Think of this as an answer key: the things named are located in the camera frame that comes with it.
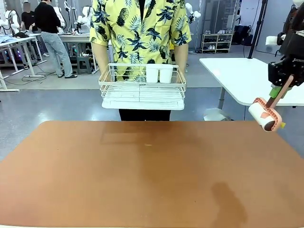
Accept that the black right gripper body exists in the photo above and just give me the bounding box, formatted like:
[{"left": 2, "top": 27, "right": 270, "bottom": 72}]
[{"left": 267, "top": 56, "right": 304, "bottom": 89}]

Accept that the pink lint roller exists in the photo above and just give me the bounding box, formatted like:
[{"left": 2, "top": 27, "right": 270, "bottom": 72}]
[{"left": 247, "top": 75, "right": 286, "bottom": 133}]

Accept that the white wire dish rack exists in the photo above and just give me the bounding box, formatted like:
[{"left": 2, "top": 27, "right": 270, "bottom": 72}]
[{"left": 98, "top": 63, "right": 187, "bottom": 111}]

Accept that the person's left forearm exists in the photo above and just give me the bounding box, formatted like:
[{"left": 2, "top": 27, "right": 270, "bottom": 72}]
[{"left": 174, "top": 42, "right": 190, "bottom": 71}]

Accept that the person's right forearm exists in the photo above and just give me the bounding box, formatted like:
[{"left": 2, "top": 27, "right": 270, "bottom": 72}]
[{"left": 92, "top": 43, "right": 110, "bottom": 72}]

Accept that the person's left hand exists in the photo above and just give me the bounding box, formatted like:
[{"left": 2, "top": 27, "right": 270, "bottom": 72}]
[{"left": 176, "top": 68, "right": 187, "bottom": 83}]

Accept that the person's right hand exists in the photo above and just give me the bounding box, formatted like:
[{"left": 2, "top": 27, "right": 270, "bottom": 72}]
[{"left": 100, "top": 69, "right": 113, "bottom": 83}]

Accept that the white side table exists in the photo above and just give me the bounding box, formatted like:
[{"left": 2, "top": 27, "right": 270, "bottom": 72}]
[{"left": 199, "top": 57, "right": 304, "bottom": 110}]

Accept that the black tripod stand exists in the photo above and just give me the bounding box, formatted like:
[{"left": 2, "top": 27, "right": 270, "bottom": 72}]
[{"left": 247, "top": 0, "right": 268, "bottom": 59}]

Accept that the wooden shoe rack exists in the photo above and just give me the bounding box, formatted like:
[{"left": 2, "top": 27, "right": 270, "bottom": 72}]
[{"left": 201, "top": 32, "right": 234, "bottom": 54}]

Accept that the white plastic cup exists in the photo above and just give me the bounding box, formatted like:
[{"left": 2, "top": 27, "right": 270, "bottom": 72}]
[
  {"left": 145, "top": 64, "right": 160, "bottom": 83},
  {"left": 159, "top": 64, "right": 174, "bottom": 84}
]

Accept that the person in yellow pineapple shirt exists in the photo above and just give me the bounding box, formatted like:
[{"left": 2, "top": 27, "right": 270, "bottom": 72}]
[{"left": 89, "top": 0, "right": 192, "bottom": 122}]

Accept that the grey step stool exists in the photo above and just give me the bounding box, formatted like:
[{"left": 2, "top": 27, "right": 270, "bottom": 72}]
[{"left": 76, "top": 56, "right": 93, "bottom": 75}]

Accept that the white lab table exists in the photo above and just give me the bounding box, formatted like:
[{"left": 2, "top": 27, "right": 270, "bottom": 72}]
[{"left": 58, "top": 33, "right": 99, "bottom": 73}]

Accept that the man in black shirt, jeans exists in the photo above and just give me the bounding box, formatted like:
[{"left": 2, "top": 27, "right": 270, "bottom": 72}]
[{"left": 34, "top": 0, "right": 78, "bottom": 79}]

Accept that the seated person in black shirt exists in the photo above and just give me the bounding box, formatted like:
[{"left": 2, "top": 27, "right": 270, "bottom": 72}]
[{"left": 19, "top": 1, "right": 38, "bottom": 33}]

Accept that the white workbench desk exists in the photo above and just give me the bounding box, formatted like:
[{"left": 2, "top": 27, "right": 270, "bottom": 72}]
[{"left": 0, "top": 32, "right": 48, "bottom": 93}]

